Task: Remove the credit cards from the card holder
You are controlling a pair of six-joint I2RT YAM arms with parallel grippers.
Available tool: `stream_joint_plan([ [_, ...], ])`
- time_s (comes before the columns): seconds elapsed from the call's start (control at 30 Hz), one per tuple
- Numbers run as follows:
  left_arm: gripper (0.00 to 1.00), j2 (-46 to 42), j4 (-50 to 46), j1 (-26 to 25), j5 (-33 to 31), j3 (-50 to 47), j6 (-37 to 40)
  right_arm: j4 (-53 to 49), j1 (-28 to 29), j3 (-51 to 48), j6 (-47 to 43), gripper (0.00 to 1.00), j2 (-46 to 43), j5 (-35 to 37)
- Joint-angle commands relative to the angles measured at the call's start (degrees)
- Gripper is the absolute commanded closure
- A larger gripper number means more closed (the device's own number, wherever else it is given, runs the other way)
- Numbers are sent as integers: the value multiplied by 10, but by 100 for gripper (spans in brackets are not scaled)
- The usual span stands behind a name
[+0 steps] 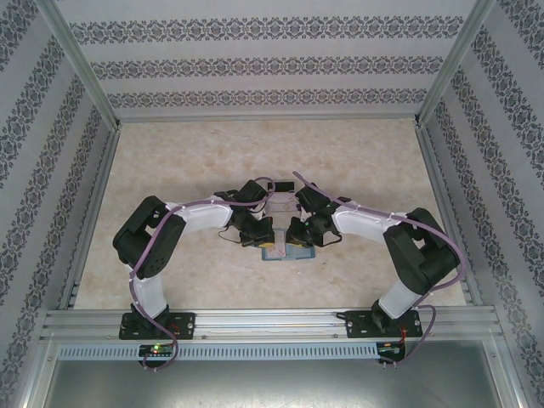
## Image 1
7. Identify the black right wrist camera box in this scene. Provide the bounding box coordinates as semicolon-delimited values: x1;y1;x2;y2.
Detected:
295;185;326;212

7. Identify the aluminium mounting rail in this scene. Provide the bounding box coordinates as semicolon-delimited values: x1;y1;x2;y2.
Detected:
40;308;502;341

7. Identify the blue-grey card holder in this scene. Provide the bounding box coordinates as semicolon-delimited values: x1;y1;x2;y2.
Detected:
260;244;318;262

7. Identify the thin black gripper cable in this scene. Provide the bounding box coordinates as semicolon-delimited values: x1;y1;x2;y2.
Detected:
218;226;244;245
318;229;343;247

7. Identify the thin black right gripper cable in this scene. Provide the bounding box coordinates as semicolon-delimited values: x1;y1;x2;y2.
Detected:
318;229;343;247

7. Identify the aluminium back rail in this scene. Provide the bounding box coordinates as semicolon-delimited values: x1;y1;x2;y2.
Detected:
114;111;422;125

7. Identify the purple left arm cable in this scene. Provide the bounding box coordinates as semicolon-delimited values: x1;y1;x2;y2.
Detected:
128;174;275;373

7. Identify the clear acrylic box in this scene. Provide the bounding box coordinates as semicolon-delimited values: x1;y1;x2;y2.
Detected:
266;180;301;216

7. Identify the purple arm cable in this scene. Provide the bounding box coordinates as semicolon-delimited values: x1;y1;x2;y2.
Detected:
292;170;468;371
128;174;275;373

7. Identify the grey slotted cable duct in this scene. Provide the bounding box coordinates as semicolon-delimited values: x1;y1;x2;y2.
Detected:
57;343;382;360

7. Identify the aluminium side rail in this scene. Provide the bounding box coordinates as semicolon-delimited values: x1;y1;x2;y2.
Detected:
415;124;485;308
59;126;123;311

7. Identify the grey metal sheet panel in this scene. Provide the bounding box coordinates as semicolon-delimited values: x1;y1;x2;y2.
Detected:
42;359;502;408

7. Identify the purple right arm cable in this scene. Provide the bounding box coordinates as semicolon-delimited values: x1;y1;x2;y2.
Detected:
292;170;468;371

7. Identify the thin black left gripper cable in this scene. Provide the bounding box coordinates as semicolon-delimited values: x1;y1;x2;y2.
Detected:
218;226;244;245

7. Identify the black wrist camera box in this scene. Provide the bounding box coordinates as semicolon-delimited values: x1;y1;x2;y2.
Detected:
237;179;267;205
295;185;326;212

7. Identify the aluminium frame post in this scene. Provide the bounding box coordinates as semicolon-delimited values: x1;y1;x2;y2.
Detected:
414;0;496;127
36;0;122;128

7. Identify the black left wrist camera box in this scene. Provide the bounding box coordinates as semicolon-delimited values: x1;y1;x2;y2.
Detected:
237;179;267;205

